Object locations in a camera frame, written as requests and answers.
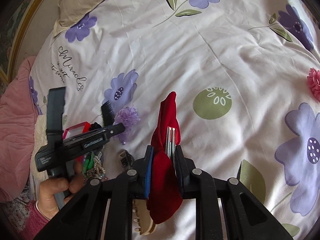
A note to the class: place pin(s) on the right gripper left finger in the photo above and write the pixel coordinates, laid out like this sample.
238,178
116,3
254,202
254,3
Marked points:
149,160

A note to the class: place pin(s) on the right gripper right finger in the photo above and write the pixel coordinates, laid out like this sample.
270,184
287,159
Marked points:
182,171

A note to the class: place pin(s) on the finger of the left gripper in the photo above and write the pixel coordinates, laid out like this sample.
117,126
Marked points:
111,131

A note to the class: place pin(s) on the black hair comb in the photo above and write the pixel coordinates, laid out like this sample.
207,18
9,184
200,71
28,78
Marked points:
107,114

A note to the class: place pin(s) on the dark rectangular hair clip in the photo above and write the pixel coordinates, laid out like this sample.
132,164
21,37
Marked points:
126,160

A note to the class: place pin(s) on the red velvet bow clip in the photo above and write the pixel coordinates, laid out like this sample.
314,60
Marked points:
165,197

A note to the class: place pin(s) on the beige claw hair clip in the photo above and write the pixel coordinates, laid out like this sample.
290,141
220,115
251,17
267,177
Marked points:
142,219

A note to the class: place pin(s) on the black velvet scrunchie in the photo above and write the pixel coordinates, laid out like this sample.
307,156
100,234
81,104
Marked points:
95,126

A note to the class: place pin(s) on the pink sleeve left forearm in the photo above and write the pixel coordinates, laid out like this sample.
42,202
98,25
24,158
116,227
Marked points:
35,222

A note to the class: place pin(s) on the red jewelry box tray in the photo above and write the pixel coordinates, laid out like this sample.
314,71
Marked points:
76,130

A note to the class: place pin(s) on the left hand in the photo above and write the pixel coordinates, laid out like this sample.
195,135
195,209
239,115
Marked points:
47,204

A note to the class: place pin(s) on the cream dotted pillow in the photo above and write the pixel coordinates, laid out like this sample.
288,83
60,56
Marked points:
40,139

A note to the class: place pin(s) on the pink quilt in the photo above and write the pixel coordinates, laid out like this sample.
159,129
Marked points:
18,117

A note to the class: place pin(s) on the floral fabric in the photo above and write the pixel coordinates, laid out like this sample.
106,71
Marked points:
18,210

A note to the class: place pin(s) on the white floral bed sheet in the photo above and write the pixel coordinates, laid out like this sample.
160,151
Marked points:
240,70

